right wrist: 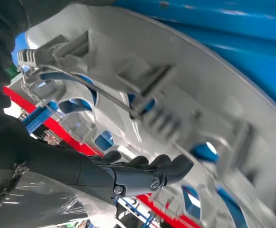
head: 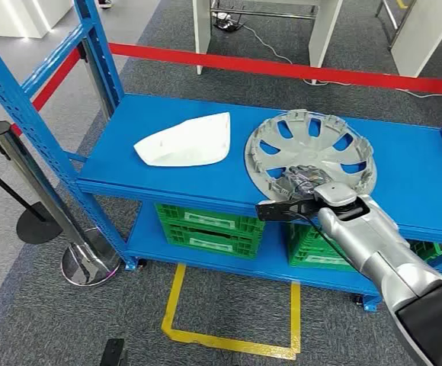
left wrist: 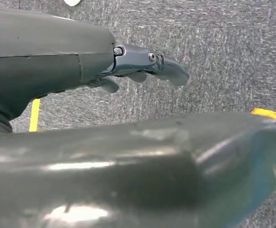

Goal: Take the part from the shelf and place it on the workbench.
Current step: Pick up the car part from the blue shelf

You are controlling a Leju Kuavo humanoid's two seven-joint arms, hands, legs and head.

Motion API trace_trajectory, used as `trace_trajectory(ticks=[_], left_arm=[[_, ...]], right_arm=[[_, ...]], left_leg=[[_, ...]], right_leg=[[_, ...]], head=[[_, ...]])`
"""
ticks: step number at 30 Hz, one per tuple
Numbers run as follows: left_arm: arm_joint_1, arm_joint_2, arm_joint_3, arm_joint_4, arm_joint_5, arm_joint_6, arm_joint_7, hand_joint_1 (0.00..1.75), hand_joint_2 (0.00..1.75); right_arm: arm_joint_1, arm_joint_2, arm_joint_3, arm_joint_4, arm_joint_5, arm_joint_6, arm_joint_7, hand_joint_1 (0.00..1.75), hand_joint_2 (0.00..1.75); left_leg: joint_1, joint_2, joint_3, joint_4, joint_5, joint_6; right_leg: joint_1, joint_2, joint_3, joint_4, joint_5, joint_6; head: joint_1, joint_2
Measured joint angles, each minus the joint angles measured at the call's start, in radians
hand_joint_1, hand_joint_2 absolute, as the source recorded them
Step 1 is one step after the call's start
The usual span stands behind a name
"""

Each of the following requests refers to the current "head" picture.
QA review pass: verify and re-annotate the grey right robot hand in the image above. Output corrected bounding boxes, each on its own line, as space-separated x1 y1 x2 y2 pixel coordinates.
281 164 334 199

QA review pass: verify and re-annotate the grey wheel hubcap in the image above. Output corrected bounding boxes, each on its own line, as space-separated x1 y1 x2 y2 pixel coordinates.
244 108 378 203

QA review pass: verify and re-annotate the blue metal shelf rack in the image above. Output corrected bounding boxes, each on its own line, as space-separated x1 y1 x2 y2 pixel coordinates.
0 0 442 312

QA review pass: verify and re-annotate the white plastic car part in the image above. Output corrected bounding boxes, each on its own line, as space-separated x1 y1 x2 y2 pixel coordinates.
133 111 232 168

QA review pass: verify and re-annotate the long red barrier belt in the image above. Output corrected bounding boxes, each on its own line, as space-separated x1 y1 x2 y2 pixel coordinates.
108 43 442 97

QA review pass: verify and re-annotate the black power strip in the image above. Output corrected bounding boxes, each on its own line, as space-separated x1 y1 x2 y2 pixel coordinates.
211 11 244 32

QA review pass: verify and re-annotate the short red barrier belt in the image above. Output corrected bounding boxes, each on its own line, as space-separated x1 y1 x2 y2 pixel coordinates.
11 47 82 137

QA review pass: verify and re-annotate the white display plinth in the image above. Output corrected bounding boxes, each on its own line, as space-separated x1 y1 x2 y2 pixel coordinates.
0 0 73 39

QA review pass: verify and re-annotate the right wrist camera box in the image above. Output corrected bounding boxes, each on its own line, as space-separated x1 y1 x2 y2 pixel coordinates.
255 198 319 223

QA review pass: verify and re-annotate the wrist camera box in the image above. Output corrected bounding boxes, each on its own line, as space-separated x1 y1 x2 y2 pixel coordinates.
255 198 319 223
100 338 128 366

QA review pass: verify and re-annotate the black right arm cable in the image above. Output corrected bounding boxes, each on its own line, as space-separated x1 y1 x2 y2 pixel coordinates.
293 210 360 270

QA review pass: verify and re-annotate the white floor cable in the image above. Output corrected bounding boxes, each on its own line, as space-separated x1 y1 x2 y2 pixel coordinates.
241 24 442 99

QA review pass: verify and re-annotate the chrome stanchion post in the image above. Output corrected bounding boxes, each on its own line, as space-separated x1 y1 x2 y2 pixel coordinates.
0 120 122 288
78 40 111 122

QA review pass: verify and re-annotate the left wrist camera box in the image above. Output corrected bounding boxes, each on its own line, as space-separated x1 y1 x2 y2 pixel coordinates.
100 338 128 366

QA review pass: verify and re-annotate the black stanchion post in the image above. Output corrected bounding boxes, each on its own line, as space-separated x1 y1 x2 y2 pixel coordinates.
0 157 63 246

